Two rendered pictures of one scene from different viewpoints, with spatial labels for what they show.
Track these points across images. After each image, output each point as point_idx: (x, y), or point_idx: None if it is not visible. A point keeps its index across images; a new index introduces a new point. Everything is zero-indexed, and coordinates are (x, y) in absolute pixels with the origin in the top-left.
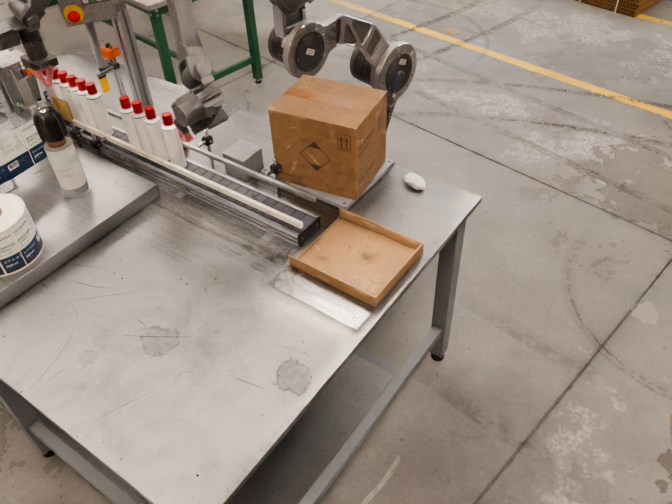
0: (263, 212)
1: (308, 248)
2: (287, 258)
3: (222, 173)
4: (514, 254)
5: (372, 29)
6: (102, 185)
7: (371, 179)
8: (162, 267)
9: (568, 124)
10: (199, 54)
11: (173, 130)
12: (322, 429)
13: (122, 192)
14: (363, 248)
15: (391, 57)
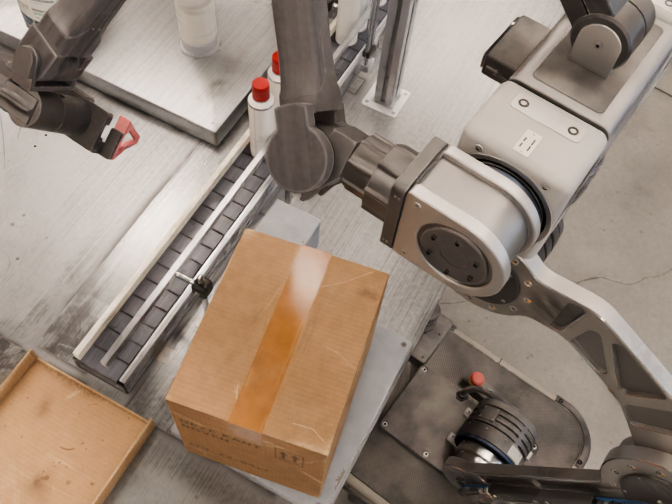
0: (136, 293)
1: (71, 380)
2: (53, 351)
3: (246, 214)
4: None
5: (664, 404)
6: (212, 68)
7: (248, 472)
8: (51, 187)
9: None
10: (51, 41)
11: (251, 108)
12: None
13: (194, 95)
14: (62, 474)
15: (665, 476)
